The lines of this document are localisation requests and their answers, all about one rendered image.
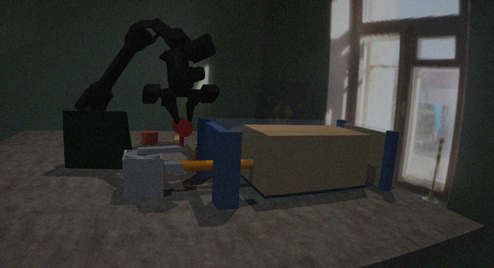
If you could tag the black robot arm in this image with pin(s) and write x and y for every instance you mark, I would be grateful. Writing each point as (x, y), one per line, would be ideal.
(97, 96)

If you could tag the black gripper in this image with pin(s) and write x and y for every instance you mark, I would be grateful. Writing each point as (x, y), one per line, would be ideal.
(207, 94)

